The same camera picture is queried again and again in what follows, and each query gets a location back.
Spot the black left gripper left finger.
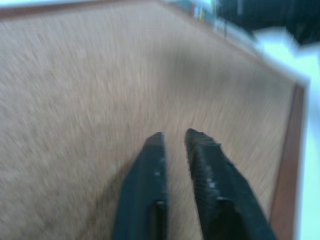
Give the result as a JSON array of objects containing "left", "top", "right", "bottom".
[{"left": 111, "top": 131, "right": 169, "bottom": 240}]

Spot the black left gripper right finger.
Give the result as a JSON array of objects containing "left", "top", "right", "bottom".
[{"left": 184, "top": 128, "right": 278, "bottom": 240}]

